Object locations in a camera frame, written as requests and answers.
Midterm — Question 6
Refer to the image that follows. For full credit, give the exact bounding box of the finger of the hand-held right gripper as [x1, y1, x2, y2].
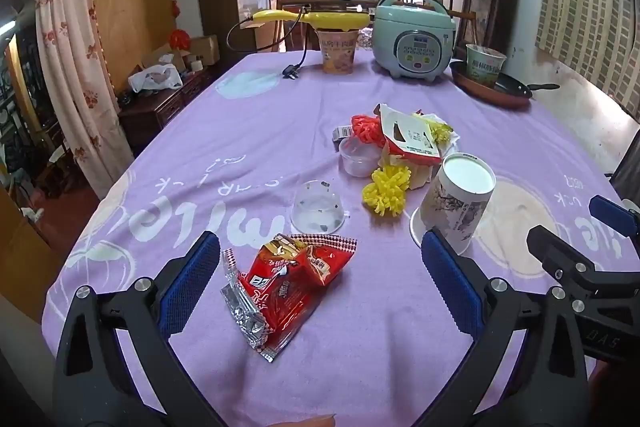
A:
[588, 194, 640, 238]
[526, 224, 608, 293]

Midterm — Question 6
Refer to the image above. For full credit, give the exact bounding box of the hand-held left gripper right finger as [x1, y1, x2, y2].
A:
[421, 227, 593, 427]

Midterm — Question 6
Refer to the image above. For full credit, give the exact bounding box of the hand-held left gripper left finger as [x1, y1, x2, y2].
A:
[52, 231, 222, 427]

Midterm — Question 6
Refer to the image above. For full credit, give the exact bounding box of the red snack wrapper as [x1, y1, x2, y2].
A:
[220, 233, 358, 364]

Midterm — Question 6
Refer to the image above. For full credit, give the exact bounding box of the small clear plastic container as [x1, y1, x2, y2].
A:
[338, 136, 383, 178]

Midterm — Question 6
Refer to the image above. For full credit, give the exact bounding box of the printed paper cup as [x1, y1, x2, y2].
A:
[419, 152, 497, 255]

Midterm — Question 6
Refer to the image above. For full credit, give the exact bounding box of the white crumpled tissue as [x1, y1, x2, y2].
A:
[439, 117, 465, 154]

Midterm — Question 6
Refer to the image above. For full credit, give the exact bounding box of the clear plastic dome cup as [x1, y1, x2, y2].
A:
[291, 179, 349, 235]

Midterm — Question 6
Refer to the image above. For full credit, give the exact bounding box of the white and red carton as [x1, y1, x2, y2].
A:
[377, 103, 443, 165]

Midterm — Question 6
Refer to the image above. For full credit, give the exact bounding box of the brown frying pan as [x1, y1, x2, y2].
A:
[449, 61, 561, 110]

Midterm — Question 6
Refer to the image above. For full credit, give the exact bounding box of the purple printed tablecloth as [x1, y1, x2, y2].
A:
[42, 49, 640, 427]

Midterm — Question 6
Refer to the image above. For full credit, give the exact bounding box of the dark wooden sideboard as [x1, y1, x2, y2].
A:
[117, 67, 221, 158]

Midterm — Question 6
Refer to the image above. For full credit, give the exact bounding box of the green instant noodle cup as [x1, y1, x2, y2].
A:
[466, 44, 507, 88]

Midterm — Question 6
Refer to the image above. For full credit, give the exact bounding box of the white plastic shopping bag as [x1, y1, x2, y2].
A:
[127, 63, 183, 94]

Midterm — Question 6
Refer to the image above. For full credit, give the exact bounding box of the cardboard box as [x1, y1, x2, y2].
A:
[187, 35, 221, 68]

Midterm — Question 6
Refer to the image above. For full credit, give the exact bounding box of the dark display cabinet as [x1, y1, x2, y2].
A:
[0, 22, 66, 188]

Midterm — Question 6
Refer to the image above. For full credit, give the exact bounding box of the pale green rice cooker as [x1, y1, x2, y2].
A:
[374, 0, 458, 82]

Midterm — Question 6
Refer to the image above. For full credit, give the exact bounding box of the orange instant noodle cup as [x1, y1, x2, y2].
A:
[316, 29, 360, 75]

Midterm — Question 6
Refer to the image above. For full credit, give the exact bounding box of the floral curtain with red valance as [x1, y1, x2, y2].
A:
[35, 0, 121, 200]

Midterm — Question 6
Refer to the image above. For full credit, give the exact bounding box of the yellow handheld electric appliance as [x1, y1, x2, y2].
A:
[251, 7, 375, 34]

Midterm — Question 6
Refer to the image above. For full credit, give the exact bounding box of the wooden chair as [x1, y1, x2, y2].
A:
[277, 0, 381, 52]

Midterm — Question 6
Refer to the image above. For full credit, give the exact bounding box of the black power cable with plug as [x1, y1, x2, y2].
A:
[226, 7, 313, 81]

